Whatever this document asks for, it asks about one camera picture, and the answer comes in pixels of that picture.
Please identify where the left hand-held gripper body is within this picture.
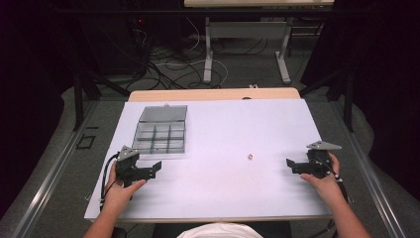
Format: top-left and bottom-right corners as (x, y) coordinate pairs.
(115, 145), (157, 188)

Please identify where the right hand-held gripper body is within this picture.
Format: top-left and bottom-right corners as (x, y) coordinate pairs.
(296, 140), (343, 179)

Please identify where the person's right hand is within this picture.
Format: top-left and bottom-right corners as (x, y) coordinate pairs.
(299, 152), (347, 206)

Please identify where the person's left hand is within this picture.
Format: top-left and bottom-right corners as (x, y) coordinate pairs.
(103, 162), (148, 213)

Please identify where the clear plastic compartment box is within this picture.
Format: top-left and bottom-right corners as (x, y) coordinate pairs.
(131, 104), (188, 156)

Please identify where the black metal stand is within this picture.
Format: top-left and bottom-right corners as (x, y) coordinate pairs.
(72, 67), (131, 132)
(298, 67), (355, 133)

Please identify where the white table mat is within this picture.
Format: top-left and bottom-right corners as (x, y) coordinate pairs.
(83, 98), (333, 222)

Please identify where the person's white shirt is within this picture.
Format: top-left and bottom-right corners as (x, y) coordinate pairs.
(176, 222), (265, 238)

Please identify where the light wooden table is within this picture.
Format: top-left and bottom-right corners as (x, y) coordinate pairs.
(128, 87), (302, 102)

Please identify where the dark curtain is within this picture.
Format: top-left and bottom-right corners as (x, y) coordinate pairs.
(0, 0), (80, 219)
(301, 0), (420, 201)

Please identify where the power strip with red light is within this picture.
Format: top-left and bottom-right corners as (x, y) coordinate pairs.
(131, 17), (147, 34)

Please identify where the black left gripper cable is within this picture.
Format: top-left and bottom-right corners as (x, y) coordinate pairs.
(100, 152), (121, 210)

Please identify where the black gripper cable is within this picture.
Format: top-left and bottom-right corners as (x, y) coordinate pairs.
(316, 158), (350, 203)
(100, 152), (121, 210)

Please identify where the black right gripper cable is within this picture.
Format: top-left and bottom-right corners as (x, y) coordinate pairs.
(316, 158), (350, 203)

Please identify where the silver floor rail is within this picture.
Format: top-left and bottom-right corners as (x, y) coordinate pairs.
(330, 100), (405, 238)
(11, 100), (100, 238)

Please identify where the tangle of floor cables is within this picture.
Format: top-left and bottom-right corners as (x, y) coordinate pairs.
(130, 18), (269, 90)

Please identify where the white metal frame desk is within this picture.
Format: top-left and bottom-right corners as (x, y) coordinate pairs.
(183, 0), (336, 85)

